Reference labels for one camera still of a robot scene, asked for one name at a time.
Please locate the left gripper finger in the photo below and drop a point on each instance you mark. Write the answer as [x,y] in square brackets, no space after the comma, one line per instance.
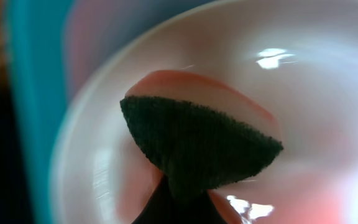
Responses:
[163,209]

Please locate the green and orange sponge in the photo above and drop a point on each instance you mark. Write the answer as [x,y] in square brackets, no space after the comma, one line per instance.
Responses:
[199,132]

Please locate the white plate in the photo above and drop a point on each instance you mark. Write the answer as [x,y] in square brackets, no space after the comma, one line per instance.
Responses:
[297,59]

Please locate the black plastic tray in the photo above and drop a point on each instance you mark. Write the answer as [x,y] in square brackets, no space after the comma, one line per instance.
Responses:
[15,207]

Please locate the teal plastic tray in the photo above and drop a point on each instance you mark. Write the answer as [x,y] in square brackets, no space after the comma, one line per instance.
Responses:
[55,46]

